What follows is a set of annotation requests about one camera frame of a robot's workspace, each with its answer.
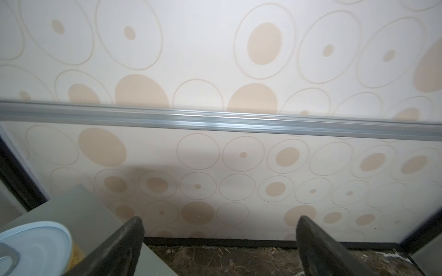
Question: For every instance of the grey metal cabinet box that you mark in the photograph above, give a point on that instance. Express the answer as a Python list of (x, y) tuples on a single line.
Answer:
[(90, 224)]

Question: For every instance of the black left corner post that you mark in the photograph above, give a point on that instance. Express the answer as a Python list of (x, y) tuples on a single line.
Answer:
[(16, 173)]

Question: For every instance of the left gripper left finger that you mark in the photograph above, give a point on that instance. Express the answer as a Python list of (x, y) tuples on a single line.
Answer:
[(116, 256)]

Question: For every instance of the black right corner post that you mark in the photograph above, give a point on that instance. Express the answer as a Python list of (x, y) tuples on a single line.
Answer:
[(424, 234)]

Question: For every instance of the black corner post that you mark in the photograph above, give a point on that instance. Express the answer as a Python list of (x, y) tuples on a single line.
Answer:
[(16, 173), (424, 234)]

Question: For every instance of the horizontal aluminium back rail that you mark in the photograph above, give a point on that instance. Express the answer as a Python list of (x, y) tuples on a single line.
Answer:
[(68, 113)]

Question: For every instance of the tall yellow label can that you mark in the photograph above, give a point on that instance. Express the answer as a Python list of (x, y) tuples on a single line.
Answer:
[(42, 248)]

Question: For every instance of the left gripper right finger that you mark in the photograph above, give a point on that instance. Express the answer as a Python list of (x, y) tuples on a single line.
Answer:
[(321, 255)]

